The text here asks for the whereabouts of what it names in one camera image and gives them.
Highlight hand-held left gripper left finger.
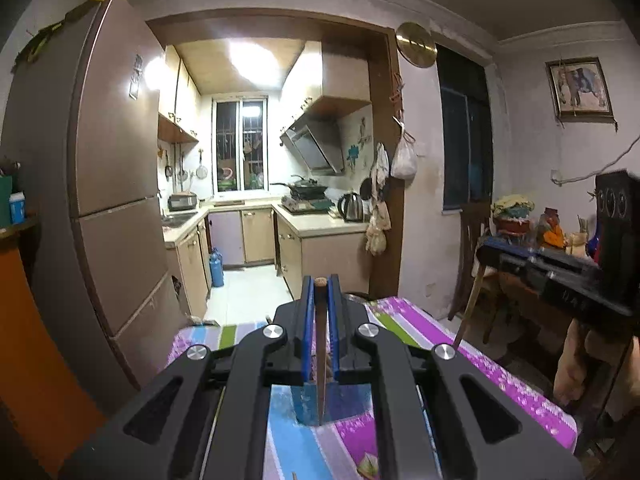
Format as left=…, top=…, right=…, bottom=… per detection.
left=59, top=276, right=317, bottom=480

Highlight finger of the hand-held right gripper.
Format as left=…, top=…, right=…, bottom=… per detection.
left=476, top=236, right=599, bottom=272
left=499, top=259, right=557, bottom=292

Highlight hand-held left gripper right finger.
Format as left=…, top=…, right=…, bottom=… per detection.
left=327, top=275, right=587, bottom=480

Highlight person's right hand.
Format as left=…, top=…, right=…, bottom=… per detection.
left=552, top=321, right=637, bottom=407

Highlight orange figurine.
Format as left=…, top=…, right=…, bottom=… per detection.
left=537, top=207, right=567, bottom=249

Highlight glossy wooden side table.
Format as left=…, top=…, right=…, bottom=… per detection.
left=479, top=244, right=602, bottom=362

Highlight basket of vegetables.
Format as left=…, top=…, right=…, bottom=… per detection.
left=489, top=193, right=536, bottom=235

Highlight wooden chair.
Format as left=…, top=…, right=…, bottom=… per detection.
left=447, top=199, right=507, bottom=347

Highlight cream kitchen base cabinets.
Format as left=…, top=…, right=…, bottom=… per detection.
left=162, top=200, right=372, bottom=319

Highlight floral striped tablecloth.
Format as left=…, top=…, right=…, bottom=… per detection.
left=167, top=296, right=579, bottom=480

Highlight blue gas cylinder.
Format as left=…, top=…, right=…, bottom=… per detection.
left=208, top=247, right=225, bottom=289

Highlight steel electric kettle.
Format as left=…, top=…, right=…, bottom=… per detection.
left=337, top=191, right=365, bottom=224

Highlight dark room window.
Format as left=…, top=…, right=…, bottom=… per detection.
left=435, top=42, right=496, bottom=214

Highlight gas stove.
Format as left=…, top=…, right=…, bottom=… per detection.
left=279, top=195, right=335, bottom=215

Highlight hanging cloths and gloves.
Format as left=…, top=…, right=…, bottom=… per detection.
left=364, top=142, right=393, bottom=257

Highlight framed elephant picture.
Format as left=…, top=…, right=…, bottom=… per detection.
left=544, top=56, right=617, bottom=122

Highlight black wok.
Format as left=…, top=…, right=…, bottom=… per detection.
left=269, top=174, right=329, bottom=199

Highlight white hanging plastic bag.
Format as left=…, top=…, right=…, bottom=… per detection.
left=389, top=127, right=419, bottom=180

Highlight steel range hood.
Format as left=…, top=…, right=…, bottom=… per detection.
left=278, top=114, right=346, bottom=176

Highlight kitchen window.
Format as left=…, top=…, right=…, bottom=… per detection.
left=212, top=97, right=271, bottom=194

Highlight cream cabinets above hood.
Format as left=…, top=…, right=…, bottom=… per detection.
left=279, top=39, right=374, bottom=121

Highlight brown refrigerator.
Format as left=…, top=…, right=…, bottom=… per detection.
left=0, top=0, right=189, bottom=392

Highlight orange wooden cabinet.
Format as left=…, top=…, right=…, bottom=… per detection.
left=0, top=215, right=109, bottom=463

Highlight kitchen ceiling light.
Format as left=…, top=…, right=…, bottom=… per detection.
left=227, top=39, right=281, bottom=86

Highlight refrigerator door sticker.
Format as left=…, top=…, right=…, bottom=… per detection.
left=128, top=54, right=145, bottom=101

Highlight green container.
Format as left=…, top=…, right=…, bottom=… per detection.
left=0, top=174, right=14, bottom=229

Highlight dark green bundle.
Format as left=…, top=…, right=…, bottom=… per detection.
left=14, top=2, right=94, bottom=64

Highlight white wall cable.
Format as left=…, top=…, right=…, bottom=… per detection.
left=549, top=135, right=640, bottom=187

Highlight flower wall stickers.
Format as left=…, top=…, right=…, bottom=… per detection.
left=344, top=114, right=374, bottom=172

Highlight round gold wall clock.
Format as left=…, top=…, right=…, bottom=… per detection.
left=395, top=21, right=437, bottom=68

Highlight cream wall cabinets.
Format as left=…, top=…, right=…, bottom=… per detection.
left=157, top=44, right=201, bottom=144

